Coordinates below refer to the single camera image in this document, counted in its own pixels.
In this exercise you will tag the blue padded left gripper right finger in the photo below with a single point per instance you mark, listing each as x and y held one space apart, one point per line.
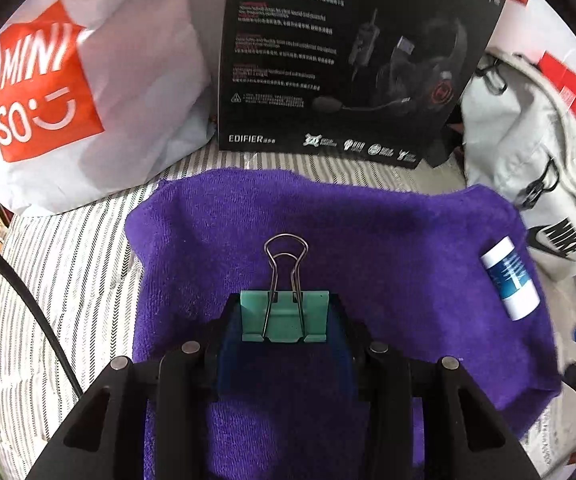
379 376

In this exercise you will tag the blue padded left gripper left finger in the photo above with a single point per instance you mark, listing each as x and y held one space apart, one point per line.
192 376

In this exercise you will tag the green binder clip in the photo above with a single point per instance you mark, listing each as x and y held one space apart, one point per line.
284 316

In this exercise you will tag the white blue bottle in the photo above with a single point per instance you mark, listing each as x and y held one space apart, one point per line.
511 279

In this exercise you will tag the newspaper sheet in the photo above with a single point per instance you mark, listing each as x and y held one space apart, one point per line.
551 440

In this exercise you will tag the purple towel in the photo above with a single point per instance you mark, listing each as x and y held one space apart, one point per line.
407 265

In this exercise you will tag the striped bed sheet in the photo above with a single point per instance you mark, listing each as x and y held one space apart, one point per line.
80 269

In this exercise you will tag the grey Nike waist bag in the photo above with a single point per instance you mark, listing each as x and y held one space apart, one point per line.
520 140

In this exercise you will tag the black headset box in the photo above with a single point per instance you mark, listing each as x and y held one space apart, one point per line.
376 79

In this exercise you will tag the white Miniso plastic bag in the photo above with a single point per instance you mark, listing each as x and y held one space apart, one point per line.
97 96

